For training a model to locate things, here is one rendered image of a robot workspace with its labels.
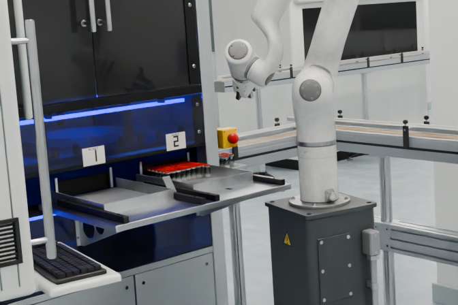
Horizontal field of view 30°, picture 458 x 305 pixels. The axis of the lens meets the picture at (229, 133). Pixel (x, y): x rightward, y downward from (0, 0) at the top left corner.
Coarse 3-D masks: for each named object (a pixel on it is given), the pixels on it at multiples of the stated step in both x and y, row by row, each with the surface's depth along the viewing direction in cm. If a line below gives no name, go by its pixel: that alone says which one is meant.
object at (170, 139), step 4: (180, 132) 307; (184, 132) 308; (168, 136) 304; (172, 136) 305; (180, 136) 307; (184, 136) 309; (168, 140) 304; (172, 140) 305; (180, 140) 308; (184, 140) 309; (168, 144) 304; (172, 144) 306; (176, 144) 306; (180, 144) 308; (184, 144) 309; (168, 148) 304; (172, 148) 306; (176, 148) 307; (180, 148) 308
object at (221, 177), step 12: (216, 168) 311; (228, 168) 306; (144, 180) 302; (156, 180) 296; (192, 180) 303; (204, 180) 302; (216, 180) 286; (228, 180) 290; (240, 180) 293; (252, 180) 296
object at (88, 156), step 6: (84, 150) 283; (90, 150) 284; (102, 150) 287; (84, 156) 283; (90, 156) 284; (102, 156) 287; (84, 162) 283; (90, 162) 284; (96, 162) 286; (102, 162) 287
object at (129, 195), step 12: (120, 180) 299; (96, 192) 294; (108, 192) 293; (120, 192) 291; (132, 192) 290; (144, 192) 287; (156, 192) 282; (168, 192) 274; (84, 204) 268; (96, 204) 262; (108, 204) 260; (120, 204) 262; (132, 204) 265; (144, 204) 268
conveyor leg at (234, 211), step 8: (232, 208) 346; (240, 208) 348; (232, 216) 347; (240, 216) 348; (232, 224) 348; (240, 224) 348; (232, 232) 348; (240, 232) 348; (232, 240) 349; (240, 240) 349; (232, 248) 349; (240, 248) 349; (232, 256) 350; (240, 256) 349; (232, 264) 351; (240, 264) 350; (232, 272) 352; (240, 272) 350; (240, 280) 351; (240, 288) 351; (240, 296) 352; (240, 304) 352
